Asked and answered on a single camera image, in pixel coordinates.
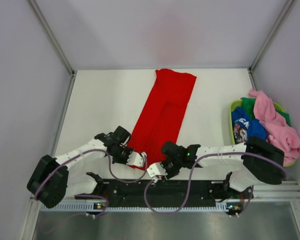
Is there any red t shirt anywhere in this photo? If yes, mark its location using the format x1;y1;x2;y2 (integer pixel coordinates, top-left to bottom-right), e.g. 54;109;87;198
127;68;197;166

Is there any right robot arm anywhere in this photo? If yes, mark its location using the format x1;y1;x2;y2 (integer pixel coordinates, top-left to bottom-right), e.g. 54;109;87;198
156;137;287;198

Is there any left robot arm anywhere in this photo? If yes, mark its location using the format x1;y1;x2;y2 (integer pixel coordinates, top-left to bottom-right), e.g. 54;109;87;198
26;126;133;208

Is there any dark patterned t shirt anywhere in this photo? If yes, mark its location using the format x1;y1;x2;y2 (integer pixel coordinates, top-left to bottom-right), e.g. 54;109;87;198
233;123;248;144

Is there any lime green plastic basket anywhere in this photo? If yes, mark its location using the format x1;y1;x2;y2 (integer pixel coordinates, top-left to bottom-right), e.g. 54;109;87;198
228;99;298;168

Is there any blue t shirt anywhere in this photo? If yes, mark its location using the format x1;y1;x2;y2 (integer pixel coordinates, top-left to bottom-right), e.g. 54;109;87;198
231;106;267;141

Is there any green t shirt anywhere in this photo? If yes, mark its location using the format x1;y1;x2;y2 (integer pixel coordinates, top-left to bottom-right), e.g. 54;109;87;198
241;97;291;126

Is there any pink t shirt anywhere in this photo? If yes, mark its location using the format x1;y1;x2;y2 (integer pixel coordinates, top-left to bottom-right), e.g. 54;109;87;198
248;89;300;167

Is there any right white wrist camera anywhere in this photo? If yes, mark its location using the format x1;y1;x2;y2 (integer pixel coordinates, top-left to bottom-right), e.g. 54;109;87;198
146;162;168;183

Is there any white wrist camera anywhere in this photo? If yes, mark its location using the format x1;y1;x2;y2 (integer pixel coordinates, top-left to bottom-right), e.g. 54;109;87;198
126;151;147;168
146;162;168;183

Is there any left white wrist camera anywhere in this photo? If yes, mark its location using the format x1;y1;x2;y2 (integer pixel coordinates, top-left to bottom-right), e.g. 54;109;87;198
126;151;147;168

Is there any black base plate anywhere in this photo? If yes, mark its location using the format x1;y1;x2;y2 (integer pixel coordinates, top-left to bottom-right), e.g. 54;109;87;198
74;178;255;208

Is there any grey slotted cable duct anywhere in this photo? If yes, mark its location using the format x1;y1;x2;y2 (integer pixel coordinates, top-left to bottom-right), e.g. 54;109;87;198
40;201;229;213

